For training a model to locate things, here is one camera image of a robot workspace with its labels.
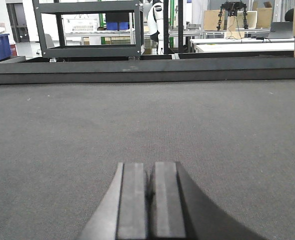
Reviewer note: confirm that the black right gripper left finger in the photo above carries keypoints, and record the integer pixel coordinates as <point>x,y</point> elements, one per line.
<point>122,213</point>

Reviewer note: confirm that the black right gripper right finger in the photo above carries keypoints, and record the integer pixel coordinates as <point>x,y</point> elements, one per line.
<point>180,210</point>

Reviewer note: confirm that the black metal shelf cart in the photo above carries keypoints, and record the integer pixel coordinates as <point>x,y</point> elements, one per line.
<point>120,31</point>

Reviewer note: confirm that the white work table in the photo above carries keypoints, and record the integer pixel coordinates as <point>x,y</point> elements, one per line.
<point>224,45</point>

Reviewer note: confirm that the white plastic basket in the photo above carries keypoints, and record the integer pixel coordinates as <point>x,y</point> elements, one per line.
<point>80,25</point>

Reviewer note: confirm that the white humanoid robot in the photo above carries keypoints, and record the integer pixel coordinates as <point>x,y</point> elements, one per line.
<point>155,23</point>

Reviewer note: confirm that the grey laptop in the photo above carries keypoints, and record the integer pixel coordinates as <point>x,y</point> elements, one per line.
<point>278,30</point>

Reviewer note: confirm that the black table edge rail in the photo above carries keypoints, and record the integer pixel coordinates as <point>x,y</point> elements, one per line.
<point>149,71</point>

